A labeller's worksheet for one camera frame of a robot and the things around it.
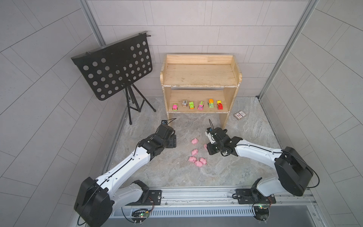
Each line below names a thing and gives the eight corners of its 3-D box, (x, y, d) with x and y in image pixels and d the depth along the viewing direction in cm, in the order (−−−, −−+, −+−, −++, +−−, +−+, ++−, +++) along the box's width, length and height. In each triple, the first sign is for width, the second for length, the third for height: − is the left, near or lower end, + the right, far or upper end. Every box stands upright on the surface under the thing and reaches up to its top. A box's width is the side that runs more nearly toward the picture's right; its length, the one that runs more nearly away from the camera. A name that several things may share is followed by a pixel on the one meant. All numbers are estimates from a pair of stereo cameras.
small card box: (237, 120, 105) (238, 119, 103) (233, 115, 108) (233, 114, 106) (246, 116, 107) (247, 114, 106) (241, 111, 110) (242, 109, 109)
